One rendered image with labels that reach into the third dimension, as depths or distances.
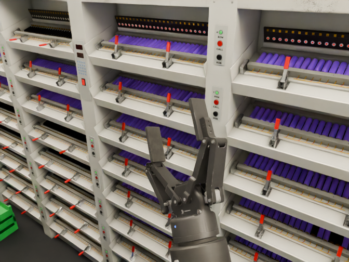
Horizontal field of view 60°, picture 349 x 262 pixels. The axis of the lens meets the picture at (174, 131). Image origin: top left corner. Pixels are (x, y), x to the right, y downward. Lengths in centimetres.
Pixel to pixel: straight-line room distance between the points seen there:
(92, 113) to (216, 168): 115
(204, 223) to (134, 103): 94
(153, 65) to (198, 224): 82
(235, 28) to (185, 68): 25
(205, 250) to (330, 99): 61
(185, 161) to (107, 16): 75
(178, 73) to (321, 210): 67
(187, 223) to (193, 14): 96
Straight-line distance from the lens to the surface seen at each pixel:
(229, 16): 99
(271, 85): 99
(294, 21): 113
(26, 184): 271
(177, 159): 130
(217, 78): 104
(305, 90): 97
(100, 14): 149
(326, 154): 104
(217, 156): 45
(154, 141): 58
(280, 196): 115
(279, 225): 127
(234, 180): 119
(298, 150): 104
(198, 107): 49
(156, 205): 161
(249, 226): 130
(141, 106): 132
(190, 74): 109
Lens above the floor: 178
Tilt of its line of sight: 26 degrees down
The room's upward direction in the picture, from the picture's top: straight up
